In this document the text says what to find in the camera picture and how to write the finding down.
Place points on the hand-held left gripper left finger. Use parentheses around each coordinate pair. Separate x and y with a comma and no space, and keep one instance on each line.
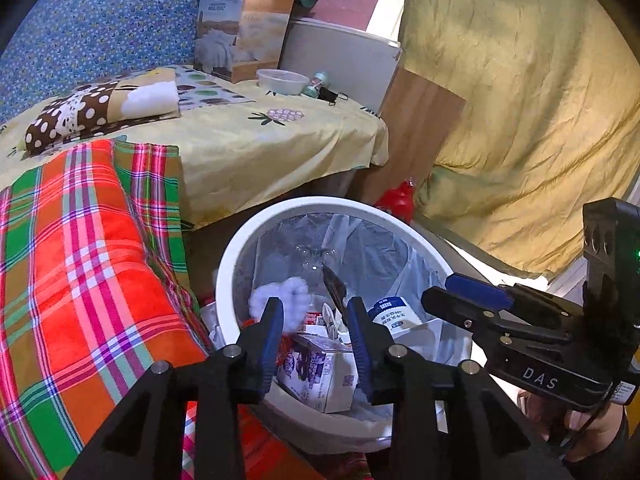
(270,345)

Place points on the person's right forearm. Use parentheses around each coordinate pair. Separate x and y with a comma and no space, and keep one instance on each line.
(614,442)

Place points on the blue floral headboard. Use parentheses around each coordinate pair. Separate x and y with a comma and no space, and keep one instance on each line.
(100,25)

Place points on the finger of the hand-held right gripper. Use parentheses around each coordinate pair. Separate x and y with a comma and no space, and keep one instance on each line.
(460,310)
(480,292)

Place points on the cardboard quilt box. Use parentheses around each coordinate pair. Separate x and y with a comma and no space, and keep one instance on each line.
(250,25)

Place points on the yellow pineapple print bed sheet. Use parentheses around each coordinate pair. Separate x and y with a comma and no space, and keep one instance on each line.
(275,145)

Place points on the yellow curtain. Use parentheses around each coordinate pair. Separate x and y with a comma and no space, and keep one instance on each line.
(525,85)

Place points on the lavender fuzzy sock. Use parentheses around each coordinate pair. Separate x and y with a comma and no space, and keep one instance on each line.
(292,297)

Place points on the white panel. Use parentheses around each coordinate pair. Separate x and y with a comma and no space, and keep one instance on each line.
(340,55)

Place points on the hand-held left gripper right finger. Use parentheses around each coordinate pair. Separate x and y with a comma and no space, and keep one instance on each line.
(361,350)

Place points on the red detergent bottle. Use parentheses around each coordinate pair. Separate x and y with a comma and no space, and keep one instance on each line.
(397,200)

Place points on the white plastic bowl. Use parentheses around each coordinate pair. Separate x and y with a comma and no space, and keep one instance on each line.
(282,81)

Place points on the small green bottle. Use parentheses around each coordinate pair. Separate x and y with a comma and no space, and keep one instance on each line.
(316,86)

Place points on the person's right hand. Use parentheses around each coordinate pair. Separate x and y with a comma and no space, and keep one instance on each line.
(547,417)

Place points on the red green plaid blanket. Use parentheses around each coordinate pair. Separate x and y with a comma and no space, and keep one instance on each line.
(100,260)

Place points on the wooden board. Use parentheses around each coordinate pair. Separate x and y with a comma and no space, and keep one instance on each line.
(415,125)

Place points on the white trash bin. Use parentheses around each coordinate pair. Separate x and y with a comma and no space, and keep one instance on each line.
(235,260)

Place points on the purple drink carton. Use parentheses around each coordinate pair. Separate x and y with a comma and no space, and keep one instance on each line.
(320,375)

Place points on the translucent bin liner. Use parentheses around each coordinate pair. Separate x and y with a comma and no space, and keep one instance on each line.
(380,255)

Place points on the black face mask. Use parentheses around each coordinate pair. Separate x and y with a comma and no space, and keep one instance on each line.
(330,94)

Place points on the brown polka dot pillow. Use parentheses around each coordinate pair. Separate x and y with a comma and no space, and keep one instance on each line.
(75,115)

